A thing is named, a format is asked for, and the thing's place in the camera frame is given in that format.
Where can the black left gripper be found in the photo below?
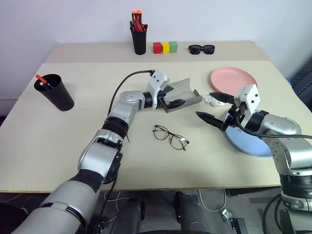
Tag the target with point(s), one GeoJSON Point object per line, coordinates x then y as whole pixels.
{"type": "Point", "coordinates": [162, 100]}

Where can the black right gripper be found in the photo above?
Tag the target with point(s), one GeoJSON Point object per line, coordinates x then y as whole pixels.
{"type": "Point", "coordinates": [234, 117]}

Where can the grey glasses case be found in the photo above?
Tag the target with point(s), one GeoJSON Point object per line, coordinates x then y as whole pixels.
{"type": "Point", "coordinates": [187, 96]}

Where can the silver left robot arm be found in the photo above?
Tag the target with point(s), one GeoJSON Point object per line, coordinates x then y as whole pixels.
{"type": "Point", "coordinates": [97, 156]}

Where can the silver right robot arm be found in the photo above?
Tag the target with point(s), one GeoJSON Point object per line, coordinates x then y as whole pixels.
{"type": "Point", "coordinates": [282, 125]}

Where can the black cup full of markers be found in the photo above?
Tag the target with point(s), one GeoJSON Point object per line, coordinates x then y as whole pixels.
{"type": "Point", "coordinates": [139, 41]}

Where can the black cup with one marker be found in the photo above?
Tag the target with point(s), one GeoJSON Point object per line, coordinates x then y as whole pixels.
{"type": "Point", "coordinates": [59, 95]}

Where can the crumpled white paper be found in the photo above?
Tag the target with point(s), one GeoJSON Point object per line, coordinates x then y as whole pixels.
{"type": "Point", "coordinates": [215, 101]}

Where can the pink plate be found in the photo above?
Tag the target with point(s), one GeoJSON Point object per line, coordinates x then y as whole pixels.
{"type": "Point", "coordinates": [231, 78]}

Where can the yellow wooden block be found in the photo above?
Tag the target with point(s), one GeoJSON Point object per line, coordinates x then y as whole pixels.
{"type": "Point", "coordinates": [165, 48]}

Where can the green wooden block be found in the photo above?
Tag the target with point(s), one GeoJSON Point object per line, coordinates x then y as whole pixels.
{"type": "Point", "coordinates": [173, 47]}

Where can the light blue plate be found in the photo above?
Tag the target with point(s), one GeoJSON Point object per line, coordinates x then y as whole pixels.
{"type": "Point", "coordinates": [251, 142]}

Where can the red wooden block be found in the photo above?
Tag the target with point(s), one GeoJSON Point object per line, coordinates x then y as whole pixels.
{"type": "Point", "coordinates": [157, 48]}

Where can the black sunglasses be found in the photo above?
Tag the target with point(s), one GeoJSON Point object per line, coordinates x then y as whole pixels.
{"type": "Point", "coordinates": [195, 49]}

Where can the orange capped black marker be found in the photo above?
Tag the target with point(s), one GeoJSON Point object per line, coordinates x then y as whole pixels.
{"type": "Point", "coordinates": [134, 15]}
{"type": "Point", "coordinates": [139, 15]}

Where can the dark chair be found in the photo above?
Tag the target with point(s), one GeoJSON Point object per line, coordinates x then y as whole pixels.
{"type": "Point", "coordinates": [303, 78]}

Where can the dark rounded shape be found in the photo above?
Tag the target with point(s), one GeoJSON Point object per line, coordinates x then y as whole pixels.
{"type": "Point", "coordinates": [191, 212]}
{"type": "Point", "coordinates": [131, 214]}

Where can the red capped black marker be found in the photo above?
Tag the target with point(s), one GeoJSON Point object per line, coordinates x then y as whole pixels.
{"type": "Point", "coordinates": [42, 78]}

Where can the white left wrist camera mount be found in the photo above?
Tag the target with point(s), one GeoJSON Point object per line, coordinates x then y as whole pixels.
{"type": "Point", "coordinates": [157, 83]}

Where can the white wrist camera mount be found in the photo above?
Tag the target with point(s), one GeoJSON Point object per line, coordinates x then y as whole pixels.
{"type": "Point", "coordinates": [157, 83]}
{"type": "Point", "coordinates": [249, 97]}

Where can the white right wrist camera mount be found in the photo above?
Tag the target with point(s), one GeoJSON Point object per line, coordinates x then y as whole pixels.
{"type": "Point", "coordinates": [249, 97]}

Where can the thin black frame glasses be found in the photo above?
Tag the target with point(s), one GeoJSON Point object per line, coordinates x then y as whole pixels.
{"type": "Point", "coordinates": [180, 141]}

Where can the small metal bracket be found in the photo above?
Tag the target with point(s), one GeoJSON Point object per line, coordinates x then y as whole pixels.
{"type": "Point", "coordinates": [226, 215]}

